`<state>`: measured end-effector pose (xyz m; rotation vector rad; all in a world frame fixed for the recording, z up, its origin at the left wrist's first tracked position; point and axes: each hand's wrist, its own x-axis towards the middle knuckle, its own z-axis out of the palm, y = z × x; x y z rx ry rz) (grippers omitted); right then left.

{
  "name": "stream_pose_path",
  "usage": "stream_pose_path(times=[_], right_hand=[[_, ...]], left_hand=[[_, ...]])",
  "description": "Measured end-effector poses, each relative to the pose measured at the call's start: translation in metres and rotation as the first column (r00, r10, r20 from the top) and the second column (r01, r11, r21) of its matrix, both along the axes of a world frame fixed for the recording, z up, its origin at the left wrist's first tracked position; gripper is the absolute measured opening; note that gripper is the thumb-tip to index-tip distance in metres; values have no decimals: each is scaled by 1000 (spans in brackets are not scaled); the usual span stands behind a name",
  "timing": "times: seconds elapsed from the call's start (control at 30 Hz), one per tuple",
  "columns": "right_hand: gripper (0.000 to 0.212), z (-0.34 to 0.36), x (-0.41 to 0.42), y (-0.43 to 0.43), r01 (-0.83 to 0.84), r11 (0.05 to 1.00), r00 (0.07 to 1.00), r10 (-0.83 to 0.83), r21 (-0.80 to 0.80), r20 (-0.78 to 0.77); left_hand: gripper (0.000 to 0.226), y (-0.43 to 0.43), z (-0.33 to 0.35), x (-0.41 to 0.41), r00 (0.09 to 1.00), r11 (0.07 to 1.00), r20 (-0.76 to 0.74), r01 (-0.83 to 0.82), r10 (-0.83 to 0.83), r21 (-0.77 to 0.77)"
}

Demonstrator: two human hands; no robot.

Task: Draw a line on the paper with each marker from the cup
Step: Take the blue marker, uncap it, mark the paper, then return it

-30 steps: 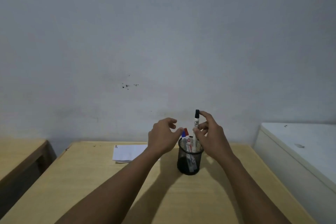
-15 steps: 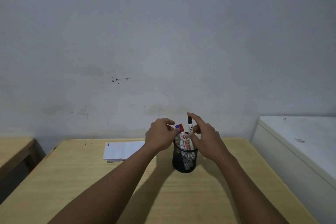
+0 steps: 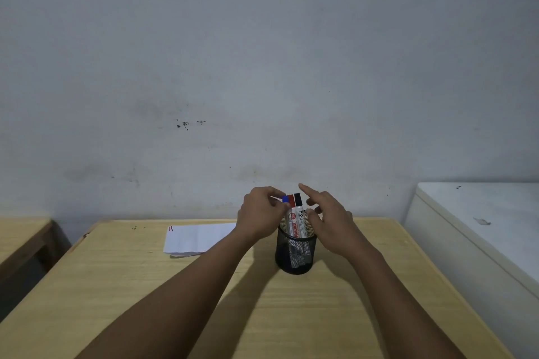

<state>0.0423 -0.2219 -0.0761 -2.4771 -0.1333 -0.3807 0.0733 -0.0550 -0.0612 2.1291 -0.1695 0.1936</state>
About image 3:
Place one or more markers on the person's right hand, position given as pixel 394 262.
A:
pixel 334 226

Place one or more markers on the person's left hand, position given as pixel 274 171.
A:
pixel 259 215

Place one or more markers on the person's right middle finger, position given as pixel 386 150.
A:
pixel 314 202

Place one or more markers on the person's left thumb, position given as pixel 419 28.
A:
pixel 283 206

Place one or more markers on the person's right thumb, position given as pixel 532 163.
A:
pixel 311 218

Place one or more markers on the person's right forearm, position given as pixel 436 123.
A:
pixel 391 300

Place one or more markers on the person's left forearm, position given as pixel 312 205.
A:
pixel 181 295

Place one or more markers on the black cap marker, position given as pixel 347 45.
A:
pixel 299 220

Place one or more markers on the red cap marker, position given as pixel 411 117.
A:
pixel 291 220

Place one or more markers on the black mesh pen holder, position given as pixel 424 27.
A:
pixel 294 255

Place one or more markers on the white paper sheet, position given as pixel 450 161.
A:
pixel 196 239

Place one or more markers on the white chest cabinet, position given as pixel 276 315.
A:
pixel 476 236

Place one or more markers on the wooden side table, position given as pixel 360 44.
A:
pixel 23 245

